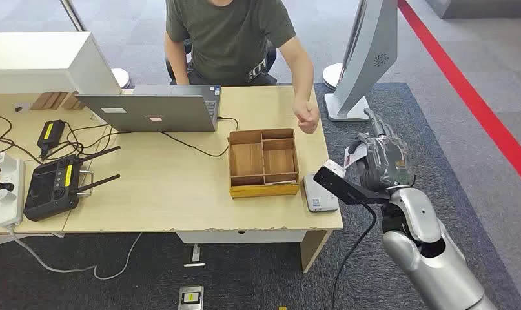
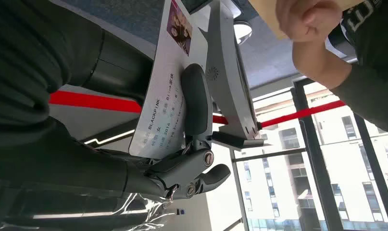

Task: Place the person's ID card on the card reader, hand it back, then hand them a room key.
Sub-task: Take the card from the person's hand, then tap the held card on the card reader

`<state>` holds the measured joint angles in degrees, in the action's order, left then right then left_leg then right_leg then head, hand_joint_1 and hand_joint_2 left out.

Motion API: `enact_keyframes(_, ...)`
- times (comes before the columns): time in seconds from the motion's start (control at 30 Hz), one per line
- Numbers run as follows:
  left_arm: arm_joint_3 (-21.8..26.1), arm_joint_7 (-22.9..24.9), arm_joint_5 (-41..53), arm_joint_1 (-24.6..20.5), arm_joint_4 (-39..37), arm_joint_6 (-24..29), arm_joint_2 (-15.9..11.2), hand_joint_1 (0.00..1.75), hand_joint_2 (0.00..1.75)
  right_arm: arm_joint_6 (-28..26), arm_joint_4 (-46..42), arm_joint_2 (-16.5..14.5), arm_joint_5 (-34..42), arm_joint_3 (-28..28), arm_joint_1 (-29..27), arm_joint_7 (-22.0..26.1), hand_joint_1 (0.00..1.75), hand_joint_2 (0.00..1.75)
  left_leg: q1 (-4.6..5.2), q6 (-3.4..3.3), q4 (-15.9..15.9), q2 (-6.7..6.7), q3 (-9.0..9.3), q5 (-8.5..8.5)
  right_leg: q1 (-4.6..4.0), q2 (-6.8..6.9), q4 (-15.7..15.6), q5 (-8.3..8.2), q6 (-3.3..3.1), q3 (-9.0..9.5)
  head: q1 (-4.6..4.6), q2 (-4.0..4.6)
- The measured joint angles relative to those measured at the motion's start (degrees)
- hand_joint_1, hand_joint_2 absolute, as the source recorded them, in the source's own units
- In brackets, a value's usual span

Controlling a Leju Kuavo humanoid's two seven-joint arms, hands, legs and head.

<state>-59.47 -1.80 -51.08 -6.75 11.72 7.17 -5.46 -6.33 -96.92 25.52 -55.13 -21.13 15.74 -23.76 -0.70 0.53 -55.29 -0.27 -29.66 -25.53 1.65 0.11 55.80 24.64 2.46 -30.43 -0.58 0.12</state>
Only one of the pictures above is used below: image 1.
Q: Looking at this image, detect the person's left hand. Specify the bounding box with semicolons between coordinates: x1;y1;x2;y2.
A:
291;99;321;135

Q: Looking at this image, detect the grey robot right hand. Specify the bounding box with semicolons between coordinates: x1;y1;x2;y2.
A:
345;108;416;193

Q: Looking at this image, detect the white ID card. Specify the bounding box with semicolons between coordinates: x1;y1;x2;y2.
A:
343;144;369;171

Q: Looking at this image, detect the wooden compartment tray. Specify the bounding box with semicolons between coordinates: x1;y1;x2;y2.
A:
227;127;301;200

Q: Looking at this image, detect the grey white card reader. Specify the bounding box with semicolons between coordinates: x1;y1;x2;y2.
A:
303;173;340;214

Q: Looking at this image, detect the person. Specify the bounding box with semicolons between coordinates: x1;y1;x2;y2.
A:
163;0;321;136

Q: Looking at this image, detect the white round stand base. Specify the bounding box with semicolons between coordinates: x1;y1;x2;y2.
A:
111;68;132;89
322;63;344;90

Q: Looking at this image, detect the dark grey carpet rug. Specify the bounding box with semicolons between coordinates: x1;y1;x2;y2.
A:
0;82;521;310

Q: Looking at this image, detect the grey kiosk display stand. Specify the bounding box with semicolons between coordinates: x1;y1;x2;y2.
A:
324;0;399;122

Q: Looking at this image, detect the white under-desk drawer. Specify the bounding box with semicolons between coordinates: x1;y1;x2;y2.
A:
176;230;308;245

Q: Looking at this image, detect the grey laptop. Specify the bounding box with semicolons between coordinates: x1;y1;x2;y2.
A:
75;84;222;133

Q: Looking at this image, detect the light wooden desk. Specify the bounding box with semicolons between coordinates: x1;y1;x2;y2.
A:
0;85;344;274

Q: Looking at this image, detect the white floor plug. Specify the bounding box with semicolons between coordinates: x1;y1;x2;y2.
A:
183;243;206;268

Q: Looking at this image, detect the grey platform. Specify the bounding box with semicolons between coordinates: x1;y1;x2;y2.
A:
424;0;521;20

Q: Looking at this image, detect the silver floor socket box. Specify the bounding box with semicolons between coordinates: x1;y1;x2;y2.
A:
178;285;205;310

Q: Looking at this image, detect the wooden block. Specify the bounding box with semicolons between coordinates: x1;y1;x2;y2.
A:
30;90;68;111
62;90;86;111

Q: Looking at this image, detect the metal pole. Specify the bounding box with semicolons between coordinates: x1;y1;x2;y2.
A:
59;0;88;32

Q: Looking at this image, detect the black power adapter yellow label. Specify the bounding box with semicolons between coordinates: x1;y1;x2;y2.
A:
36;119;66;160

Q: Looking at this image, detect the black remote controller with antennas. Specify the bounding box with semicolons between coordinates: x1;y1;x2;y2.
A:
23;145;122;222

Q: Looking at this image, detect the large white box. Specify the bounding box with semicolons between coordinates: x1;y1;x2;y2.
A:
0;31;123;96

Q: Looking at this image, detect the black plug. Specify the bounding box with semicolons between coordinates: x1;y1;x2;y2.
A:
0;176;15;198

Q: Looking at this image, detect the white power strip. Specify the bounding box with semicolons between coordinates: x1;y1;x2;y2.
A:
0;153;26;229

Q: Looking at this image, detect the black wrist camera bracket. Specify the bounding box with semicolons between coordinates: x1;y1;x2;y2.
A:
313;165;391;205

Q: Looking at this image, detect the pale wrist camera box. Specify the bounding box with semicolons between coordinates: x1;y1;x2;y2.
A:
323;160;347;179

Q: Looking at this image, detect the black laptop cable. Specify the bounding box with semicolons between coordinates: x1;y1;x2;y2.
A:
159;116;240;158

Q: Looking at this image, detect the black adapter cable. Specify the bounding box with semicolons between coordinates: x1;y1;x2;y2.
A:
41;123;135;163

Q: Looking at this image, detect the white power cable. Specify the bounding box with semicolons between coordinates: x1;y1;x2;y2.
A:
5;227;143;281

